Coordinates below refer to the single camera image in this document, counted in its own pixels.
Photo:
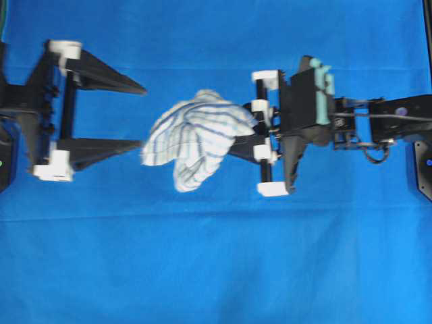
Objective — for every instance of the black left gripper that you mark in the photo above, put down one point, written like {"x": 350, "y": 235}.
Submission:
{"x": 30, "y": 105}

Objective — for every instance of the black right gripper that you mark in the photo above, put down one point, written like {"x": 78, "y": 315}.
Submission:
{"x": 285, "y": 109}

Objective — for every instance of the white blue-striped towel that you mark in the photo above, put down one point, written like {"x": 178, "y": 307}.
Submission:
{"x": 196, "y": 135}

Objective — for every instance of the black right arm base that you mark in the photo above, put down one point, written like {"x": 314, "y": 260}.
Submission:
{"x": 418, "y": 169}

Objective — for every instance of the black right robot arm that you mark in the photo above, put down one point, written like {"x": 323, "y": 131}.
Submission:
{"x": 376, "y": 124}

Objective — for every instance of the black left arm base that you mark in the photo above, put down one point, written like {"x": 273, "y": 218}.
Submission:
{"x": 10, "y": 139}

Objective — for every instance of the blue table cloth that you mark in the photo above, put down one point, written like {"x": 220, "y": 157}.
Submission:
{"x": 120, "y": 245}

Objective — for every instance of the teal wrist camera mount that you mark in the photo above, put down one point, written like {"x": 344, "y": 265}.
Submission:
{"x": 324, "y": 90}

